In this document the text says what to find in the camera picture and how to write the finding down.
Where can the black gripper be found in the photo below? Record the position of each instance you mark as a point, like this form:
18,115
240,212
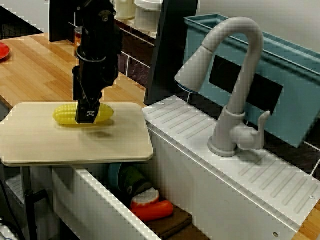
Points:
92,77

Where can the yellow toy corn cob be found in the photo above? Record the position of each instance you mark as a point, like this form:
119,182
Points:
62,116

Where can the orange beans can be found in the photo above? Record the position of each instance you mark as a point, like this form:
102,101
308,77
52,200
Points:
78,37

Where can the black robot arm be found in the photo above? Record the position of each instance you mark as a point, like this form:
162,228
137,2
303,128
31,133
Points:
100,30

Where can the light wooden cutting board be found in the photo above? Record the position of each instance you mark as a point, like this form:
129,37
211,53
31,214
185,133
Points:
37,145

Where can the blue cup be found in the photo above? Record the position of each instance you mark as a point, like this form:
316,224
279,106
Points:
113,175

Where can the white toy sink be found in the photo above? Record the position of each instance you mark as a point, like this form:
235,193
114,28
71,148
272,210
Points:
175,117

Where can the white orange toy slice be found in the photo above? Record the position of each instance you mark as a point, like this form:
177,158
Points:
145,198

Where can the red plate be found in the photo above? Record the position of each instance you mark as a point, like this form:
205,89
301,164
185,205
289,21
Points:
3,51

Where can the orange toy sausage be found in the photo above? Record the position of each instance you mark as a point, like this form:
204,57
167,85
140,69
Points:
155,211

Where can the brown folded cloth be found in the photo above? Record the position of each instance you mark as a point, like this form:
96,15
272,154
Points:
175,222

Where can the grey toy faucet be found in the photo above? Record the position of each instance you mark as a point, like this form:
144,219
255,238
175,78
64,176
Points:
253,50

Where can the teal plastic bin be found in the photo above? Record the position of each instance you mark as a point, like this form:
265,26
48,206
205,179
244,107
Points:
295,100

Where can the black vertical post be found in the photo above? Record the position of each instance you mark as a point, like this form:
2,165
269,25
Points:
170,50

